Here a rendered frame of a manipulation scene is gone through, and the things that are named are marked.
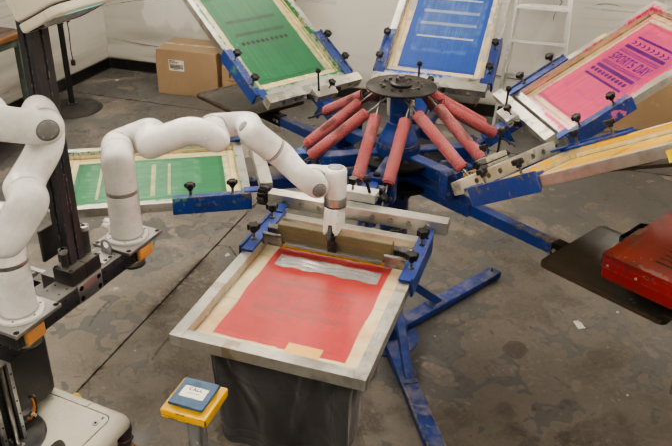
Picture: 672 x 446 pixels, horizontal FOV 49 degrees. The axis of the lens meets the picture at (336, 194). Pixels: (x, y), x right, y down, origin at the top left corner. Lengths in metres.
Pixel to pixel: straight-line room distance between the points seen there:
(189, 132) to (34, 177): 0.51
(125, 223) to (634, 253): 1.57
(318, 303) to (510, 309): 1.90
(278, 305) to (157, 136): 0.63
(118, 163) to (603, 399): 2.40
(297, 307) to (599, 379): 1.84
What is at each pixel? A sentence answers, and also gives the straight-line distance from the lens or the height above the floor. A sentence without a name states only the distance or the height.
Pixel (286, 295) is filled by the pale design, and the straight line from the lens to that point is 2.38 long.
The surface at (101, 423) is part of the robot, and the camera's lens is 3.03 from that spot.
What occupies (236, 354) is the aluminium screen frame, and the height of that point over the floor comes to 0.97.
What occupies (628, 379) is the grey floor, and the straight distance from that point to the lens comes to 3.81.
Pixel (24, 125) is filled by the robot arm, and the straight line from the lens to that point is 1.81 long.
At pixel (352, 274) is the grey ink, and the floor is 0.96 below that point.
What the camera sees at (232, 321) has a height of 0.95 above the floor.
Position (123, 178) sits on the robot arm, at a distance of 2.26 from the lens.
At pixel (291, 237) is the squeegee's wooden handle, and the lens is 2.57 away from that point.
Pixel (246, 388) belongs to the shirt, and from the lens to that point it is 2.34.
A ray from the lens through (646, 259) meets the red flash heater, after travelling 2.49.
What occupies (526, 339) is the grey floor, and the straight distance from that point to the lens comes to 3.89.
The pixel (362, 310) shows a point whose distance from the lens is 2.32.
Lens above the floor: 2.31
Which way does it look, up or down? 27 degrees down
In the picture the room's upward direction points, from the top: 1 degrees clockwise
